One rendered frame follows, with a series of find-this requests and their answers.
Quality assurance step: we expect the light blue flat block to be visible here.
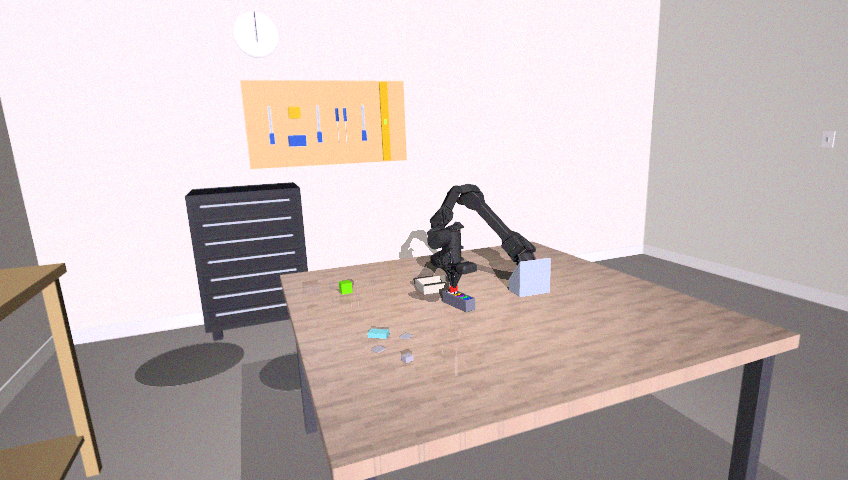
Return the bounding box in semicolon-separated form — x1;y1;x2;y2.
368;329;389;339

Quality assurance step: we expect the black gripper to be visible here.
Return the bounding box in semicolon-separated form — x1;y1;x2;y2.
441;244;477;288

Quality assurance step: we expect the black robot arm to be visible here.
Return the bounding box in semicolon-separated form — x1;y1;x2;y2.
426;184;536;268

